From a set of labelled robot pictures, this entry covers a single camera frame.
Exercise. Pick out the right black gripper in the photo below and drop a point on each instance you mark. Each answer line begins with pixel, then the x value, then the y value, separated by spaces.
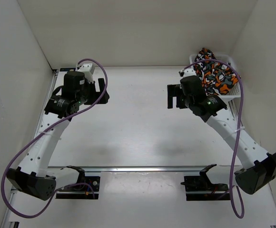
pixel 174 90

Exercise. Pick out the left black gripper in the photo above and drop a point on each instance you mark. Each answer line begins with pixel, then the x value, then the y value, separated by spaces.
pixel 91 85

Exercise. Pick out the orange camouflage shorts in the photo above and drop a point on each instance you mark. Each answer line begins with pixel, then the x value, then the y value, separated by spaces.
pixel 216 78

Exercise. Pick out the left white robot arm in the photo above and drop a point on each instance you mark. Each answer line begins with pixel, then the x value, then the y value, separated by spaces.
pixel 31 176

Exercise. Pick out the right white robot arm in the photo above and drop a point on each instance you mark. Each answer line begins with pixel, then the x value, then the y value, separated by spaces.
pixel 258 165

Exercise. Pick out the small dark label sticker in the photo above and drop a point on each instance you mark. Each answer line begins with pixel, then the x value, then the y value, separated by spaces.
pixel 67 69

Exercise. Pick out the white plastic basket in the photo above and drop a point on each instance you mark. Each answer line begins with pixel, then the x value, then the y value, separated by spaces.
pixel 235 91

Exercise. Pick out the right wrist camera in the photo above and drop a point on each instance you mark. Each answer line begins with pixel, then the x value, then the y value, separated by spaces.
pixel 187 72

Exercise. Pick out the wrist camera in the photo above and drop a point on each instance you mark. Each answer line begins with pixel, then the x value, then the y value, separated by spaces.
pixel 88 70
pixel 187 72

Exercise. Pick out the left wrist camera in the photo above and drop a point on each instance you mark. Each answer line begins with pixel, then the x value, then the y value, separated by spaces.
pixel 88 70

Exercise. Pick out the aluminium front rail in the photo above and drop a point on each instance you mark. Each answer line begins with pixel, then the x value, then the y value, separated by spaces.
pixel 141 168

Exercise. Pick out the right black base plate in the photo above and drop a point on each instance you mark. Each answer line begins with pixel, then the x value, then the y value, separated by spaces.
pixel 198 189

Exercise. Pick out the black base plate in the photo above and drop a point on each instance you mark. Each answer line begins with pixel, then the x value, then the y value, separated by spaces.
pixel 82 192
pixel 198 189

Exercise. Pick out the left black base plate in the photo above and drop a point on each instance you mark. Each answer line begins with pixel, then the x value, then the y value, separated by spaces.
pixel 82 192

